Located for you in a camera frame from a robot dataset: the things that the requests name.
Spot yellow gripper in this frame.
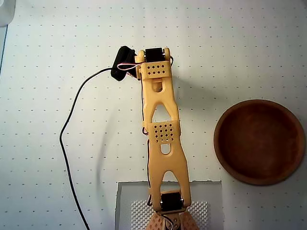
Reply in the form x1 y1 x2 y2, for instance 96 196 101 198
134 50 145 81

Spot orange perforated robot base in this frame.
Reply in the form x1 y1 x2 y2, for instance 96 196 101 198
146 211 200 230

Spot brown wooden bowl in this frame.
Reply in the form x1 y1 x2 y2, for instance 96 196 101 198
213 99 307 185

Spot white object at corner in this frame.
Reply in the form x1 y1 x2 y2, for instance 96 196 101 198
0 0 15 27

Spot white textured pad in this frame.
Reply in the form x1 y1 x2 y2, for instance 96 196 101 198
130 200 209 230

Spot red white servo wire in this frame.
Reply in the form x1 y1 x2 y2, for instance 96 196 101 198
112 62 142 72

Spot black camera cable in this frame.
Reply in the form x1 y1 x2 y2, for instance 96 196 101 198
59 68 114 230

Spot grey base plate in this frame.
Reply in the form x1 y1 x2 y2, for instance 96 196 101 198
115 180 223 230

